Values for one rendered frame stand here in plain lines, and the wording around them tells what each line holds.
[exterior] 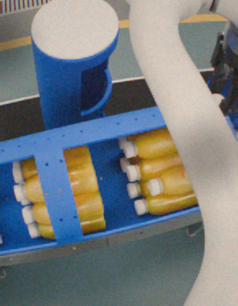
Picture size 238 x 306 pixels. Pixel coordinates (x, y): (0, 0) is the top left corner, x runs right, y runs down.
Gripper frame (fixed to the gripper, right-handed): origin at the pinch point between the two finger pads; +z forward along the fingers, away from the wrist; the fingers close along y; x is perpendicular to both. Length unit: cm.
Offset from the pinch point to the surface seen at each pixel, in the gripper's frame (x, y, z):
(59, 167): 31.3, 1.4, 22.5
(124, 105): -7, 61, 131
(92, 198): 25.4, -4.4, 32.7
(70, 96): 22, 40, 67
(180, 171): 3.2, -3.0, 33.1
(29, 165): 38, 7, 32
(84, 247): 30, -12, 59
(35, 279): 56, -11, 146
